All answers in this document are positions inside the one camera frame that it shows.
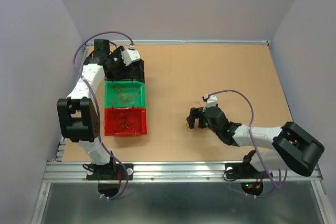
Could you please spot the red plastic bin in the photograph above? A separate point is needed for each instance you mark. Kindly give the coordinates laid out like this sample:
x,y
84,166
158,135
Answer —
x,y
125,121

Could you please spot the aluminium front rail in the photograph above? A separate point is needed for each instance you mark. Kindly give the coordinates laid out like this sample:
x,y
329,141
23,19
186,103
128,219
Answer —
x,y
144,172

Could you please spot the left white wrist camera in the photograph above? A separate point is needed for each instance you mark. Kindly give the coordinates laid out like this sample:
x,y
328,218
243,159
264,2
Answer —
x,y
130,55

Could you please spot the green plastic bin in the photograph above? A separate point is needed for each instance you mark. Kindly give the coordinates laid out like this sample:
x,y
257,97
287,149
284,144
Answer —
x,y
124,94

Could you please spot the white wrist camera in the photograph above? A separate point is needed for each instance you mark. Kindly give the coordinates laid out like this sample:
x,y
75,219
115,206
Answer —
x,y
210,101
130,55

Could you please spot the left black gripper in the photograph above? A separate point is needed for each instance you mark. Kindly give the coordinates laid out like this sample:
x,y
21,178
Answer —
x,y
119,73

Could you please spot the black plastic bin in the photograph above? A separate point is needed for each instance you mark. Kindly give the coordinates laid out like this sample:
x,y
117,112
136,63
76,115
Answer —
x,y
135,71

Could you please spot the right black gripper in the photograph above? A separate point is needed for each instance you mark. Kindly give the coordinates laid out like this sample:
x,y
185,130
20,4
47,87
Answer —
x,y
195,113

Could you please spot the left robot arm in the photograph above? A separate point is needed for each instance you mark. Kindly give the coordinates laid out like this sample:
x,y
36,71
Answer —
x,y
79,117

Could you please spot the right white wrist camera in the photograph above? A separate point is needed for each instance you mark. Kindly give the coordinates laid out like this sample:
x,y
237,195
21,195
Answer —
x,y
210,101

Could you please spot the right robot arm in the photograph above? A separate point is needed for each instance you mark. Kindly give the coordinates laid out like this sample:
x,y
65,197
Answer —
x,y
284,147

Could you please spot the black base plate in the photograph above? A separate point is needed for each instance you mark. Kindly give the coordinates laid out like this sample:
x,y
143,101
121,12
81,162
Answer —
x,y
109,171
240,170

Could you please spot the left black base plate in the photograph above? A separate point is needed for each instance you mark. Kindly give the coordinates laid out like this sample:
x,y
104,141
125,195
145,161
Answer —
x,y
109,171

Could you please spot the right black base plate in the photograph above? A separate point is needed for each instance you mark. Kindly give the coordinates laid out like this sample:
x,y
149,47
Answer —
x,y
240,170

